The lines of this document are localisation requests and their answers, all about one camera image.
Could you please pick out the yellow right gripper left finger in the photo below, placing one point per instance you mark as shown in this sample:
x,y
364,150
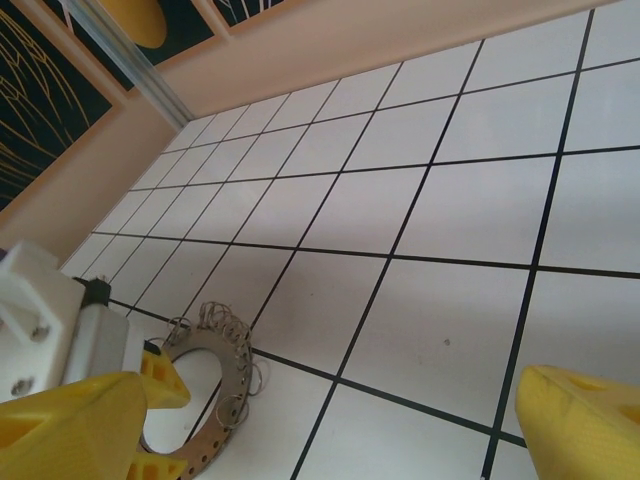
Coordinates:
x,y
65,430

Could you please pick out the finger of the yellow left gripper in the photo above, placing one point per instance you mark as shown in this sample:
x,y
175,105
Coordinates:
x,y
165,385
155,470

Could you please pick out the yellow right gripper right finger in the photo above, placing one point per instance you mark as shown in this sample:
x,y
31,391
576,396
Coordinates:
x,y
580,430

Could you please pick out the silver metal keyring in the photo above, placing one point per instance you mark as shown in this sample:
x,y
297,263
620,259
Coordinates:
x,y
239,322
212,306
173,331
222,417
265,375

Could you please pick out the dark panel with yellow lines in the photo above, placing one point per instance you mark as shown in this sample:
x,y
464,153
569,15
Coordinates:
x,y
40,100

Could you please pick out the dark panel with yellow circle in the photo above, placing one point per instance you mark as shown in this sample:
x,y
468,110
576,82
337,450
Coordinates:
x,y
150,25

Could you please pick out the dark panel with white lines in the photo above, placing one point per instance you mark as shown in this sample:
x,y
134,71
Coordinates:
x,y
240,10

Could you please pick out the aluminium frame post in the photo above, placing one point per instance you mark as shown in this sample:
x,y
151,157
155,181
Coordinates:
x,y
145,75

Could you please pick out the dark framed wall panel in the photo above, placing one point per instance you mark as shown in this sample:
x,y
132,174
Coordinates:
x,y
90,55

